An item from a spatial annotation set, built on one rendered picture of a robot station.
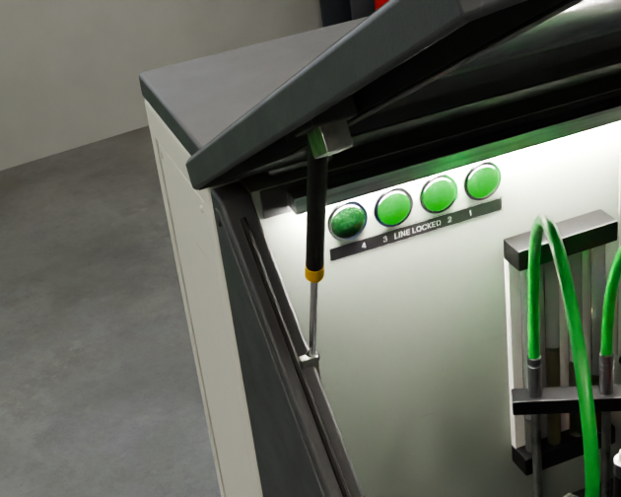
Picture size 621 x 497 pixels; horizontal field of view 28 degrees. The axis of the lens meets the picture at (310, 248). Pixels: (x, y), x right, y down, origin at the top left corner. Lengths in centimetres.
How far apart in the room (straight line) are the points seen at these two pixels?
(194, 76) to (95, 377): 223
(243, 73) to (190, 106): 11
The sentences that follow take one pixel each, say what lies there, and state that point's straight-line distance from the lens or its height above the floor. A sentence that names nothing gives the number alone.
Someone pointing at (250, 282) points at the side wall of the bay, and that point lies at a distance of 136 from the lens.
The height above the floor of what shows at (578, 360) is 138.
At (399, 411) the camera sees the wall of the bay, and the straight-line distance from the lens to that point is 164.
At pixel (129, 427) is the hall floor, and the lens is 352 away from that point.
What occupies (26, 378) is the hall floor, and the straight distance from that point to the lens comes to 383.
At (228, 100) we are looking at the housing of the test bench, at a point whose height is 150.
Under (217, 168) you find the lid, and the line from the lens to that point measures 126.
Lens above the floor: 208
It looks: 30 degrees down
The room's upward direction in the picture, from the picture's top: 7 degrees counter-clockwise
